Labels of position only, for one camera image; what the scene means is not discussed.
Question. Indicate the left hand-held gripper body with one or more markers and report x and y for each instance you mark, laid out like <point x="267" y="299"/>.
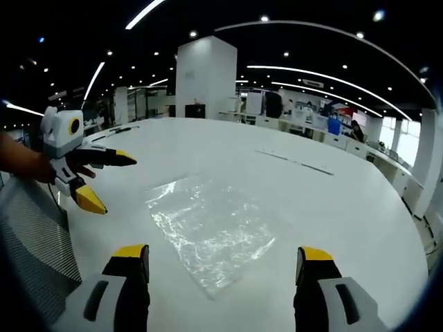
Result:
<point x="62" y="138"/>

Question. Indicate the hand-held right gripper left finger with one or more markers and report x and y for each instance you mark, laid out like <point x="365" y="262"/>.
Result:
<point x="117" y="290"/>

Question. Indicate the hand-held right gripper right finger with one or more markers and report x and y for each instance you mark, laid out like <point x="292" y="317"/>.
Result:
<point x="328" y="294"/>

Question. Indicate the clear plastic food packaging bag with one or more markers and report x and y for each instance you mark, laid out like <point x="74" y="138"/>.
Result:
<point x="204" y="224"/>

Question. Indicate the black pen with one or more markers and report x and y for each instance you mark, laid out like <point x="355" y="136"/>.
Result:
<point x="119" y="130"/>

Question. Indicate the grey mesh office chair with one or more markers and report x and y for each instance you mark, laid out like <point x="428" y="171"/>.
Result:
<point x="34" y="242"/>

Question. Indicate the black cabinet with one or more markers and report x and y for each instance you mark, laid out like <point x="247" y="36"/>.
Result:
<point x="195" y="111"/>

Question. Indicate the white square pillar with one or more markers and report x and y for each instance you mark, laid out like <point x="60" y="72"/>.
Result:
<point x="206" y="77"/>

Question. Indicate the long white workbench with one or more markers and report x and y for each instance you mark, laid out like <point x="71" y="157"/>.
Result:
<point x="332" y="138"/>

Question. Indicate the white board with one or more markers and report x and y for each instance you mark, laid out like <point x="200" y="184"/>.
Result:
<point x="254" y="103"/>

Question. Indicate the blue box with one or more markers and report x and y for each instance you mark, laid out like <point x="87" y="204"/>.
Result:
<point x="334" y="125"/>

